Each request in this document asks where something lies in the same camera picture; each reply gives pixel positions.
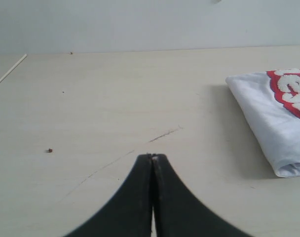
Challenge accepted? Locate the white t-shirt red patch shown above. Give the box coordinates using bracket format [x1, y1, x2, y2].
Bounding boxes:
[225, 68, 300, 178]

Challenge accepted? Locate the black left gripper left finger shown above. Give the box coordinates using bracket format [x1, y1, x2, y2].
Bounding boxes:
[67, 154, 152, 237]

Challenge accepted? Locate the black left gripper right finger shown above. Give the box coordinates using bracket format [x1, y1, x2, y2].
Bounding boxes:
[151, 154, 248, 237]

